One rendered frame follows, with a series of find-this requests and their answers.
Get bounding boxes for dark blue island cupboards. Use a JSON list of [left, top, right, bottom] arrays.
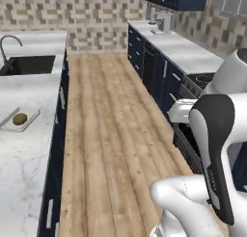
[[36, 49, 70, 237]]

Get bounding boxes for olive brown round food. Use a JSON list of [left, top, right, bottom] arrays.
[[12, 113, 29, 126]]

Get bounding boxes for grey curved tap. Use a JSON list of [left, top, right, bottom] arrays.
[[0, 35, 24, 66]]

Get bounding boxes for black dishwasher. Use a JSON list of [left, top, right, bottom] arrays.
[[142, 41, 156, 94]]

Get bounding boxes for dark blue counter cupboards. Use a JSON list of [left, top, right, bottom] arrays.
[[126, 23, 195, 119]]

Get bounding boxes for black sink basin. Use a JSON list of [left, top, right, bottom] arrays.
[[0, 55, 57, 77]]

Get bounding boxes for black hob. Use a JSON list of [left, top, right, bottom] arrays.
[[185, 71, 216, 92]]

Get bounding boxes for black oven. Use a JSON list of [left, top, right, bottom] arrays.
[[173, 82, 207, 175]]

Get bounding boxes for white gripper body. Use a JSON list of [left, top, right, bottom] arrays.
[[167, 98, 198, 124]]

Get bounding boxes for window with grey frame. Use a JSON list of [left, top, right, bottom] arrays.
[[221, 0, 247, 21]]

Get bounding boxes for white island cupboard handle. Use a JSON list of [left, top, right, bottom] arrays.
[[59, 86, 67, 111], [45, 198, 55, 230]]

